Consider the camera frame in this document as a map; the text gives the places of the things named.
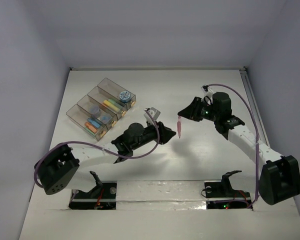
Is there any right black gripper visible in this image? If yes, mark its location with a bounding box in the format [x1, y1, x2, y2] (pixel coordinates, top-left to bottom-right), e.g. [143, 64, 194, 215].
[177, 96, 220, 122]

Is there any pink clear clip pen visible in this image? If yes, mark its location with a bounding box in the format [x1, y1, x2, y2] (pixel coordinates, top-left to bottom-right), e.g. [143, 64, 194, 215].
[176, 116, 182, 139]

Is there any blue slime jar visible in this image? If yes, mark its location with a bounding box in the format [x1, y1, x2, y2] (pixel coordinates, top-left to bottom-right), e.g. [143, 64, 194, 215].
[119, 90, 131, 103]

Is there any green highlighter pen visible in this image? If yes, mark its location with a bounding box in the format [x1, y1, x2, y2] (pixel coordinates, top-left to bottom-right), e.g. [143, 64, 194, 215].
[108, 98, 123, 109]

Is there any yellow highlighter pen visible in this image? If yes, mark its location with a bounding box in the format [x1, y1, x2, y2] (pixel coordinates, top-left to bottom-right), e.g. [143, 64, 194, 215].
[103, 100, 120, 112]

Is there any blue clear clip pen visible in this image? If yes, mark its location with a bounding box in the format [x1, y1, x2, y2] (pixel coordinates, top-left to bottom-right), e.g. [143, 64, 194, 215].
[87, 118, 100, 129]

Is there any green clear clip pen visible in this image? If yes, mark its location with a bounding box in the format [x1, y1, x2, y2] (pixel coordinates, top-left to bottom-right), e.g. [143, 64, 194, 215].
[86, 128, 96, 135]

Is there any orange clear clip pen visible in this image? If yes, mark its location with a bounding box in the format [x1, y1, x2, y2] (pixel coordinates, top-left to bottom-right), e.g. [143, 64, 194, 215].
[84, 122, 98, 133]

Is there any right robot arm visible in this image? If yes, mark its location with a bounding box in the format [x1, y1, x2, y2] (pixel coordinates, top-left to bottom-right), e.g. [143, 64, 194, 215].
[177, 92, 300, 206]

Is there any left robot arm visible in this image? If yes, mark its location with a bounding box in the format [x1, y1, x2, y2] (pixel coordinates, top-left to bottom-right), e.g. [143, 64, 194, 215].
[34, 121, 176, 195]

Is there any small clear blue jar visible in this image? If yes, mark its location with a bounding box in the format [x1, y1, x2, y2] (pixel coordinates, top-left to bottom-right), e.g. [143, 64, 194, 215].
[99, 114, 112, 124]

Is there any smoky clear drawer organizer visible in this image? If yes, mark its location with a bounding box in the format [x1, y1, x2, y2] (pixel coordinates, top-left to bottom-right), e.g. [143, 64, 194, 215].
[66, 77, 137, 141]

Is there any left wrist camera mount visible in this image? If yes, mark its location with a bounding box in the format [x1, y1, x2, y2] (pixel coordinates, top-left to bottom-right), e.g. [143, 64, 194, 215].
[143, 107, 161, 125]

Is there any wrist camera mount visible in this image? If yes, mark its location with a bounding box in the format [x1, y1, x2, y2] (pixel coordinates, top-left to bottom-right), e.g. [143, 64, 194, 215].
[201, 85, 215, 99]
[143, 107, 161, 125]

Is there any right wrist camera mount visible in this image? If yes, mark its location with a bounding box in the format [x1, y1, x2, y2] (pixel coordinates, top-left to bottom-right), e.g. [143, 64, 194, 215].
[201, 85, 215, 99]

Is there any aluminium rail right edge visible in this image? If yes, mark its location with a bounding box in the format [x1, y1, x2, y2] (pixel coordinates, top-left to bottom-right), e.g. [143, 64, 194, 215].
[239, 69, 280, 177]

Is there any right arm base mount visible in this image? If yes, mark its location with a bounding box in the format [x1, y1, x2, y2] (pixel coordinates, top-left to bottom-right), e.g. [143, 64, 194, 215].
[200, 170, 253, 210]

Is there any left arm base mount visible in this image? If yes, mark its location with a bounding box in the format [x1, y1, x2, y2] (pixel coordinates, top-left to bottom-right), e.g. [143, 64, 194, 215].
[68, 171, 118, 210]

